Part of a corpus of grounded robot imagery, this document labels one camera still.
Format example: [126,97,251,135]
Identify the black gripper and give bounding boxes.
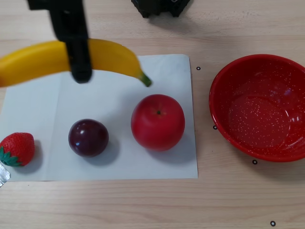
[26,0,93,84]

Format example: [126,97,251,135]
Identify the yellow toy banana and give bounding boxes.
[0,39,153,88]

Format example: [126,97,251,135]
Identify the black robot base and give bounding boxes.
[130,0,191,19]

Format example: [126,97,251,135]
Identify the red speckled bowl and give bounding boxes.
[209,54,305,163]

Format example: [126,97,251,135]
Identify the white paper sheet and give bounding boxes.
[0,54,199,182]

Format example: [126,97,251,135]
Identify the dark purple toy plum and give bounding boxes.
[68,118,110,158]

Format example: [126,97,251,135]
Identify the red toy apple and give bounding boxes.
[131,94,186,152]

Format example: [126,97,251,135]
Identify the red toy strawberry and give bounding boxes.
[0,132,36,167]

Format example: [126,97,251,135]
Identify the silver tape piece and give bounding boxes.
[0,163,11,189]

